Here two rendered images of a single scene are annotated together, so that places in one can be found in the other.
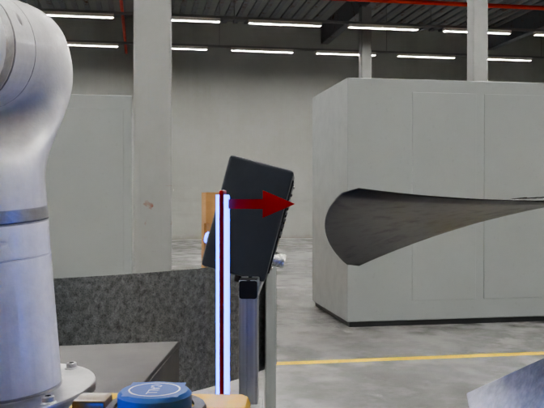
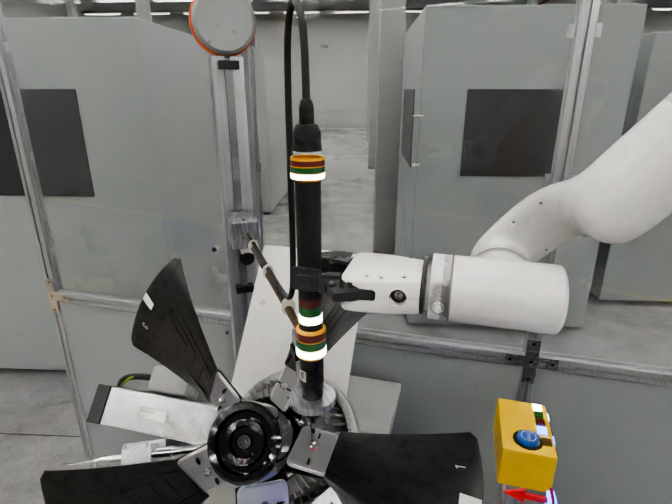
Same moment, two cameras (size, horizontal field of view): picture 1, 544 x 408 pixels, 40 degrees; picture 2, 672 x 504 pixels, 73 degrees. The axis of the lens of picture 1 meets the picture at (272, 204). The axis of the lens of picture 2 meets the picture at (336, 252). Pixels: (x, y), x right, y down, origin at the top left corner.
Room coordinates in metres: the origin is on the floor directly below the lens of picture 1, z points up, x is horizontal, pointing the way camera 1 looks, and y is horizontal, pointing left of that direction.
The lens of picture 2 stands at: (1.20, -0.14, 1.72)
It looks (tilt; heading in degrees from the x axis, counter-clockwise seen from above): 20 degrees down; 193
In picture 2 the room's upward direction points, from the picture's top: straight up
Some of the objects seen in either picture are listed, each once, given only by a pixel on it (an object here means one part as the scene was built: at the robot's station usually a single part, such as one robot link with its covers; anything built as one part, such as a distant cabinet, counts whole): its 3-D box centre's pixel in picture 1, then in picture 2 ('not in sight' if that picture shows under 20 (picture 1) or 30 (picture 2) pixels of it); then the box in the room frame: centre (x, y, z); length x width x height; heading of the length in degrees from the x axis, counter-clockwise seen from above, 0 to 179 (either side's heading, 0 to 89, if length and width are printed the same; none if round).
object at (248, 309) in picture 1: (248, 340); not in sight; (1.18, 0.04, 0.96); 0.03 x 0.03 x 0.20; 88
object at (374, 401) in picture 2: not in sight; (335, 401); (0.09, -0.40, 0.85); 0.36 x 0.24 x 0.03; 88
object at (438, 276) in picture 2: not in sight; (437, 287); (0.65, -0.13, 1.49); 0.09 x 0.03 x 0.08; 178
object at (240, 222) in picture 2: not in sight; (243, 230); (0.12, -0.65, 1.37); 0.10 x 0.07 x 0.09; 33
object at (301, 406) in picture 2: not in sight; (309, 369); (0.63, -0.31, 1.33); 0.09 x 0.07 x 0.10; 33
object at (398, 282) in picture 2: not in sight; (389, 281); (0.64, -0.20, 1.49); 0.11 x 0.10 x 0.07; 88
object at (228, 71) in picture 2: not in sight; (237, 185); (0.07, -0.67, 1.48); 0.05 x 0.03 x 0.62; 123
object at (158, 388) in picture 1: (155, 401); (528, 438); (0.40, 0.06, 1.08); 0.04 x 0.04 x 0.02
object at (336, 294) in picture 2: not in sight; (356, 289); (0.68, -0.23, 1.49); 0.08 x 0.06 x 0.01; 148
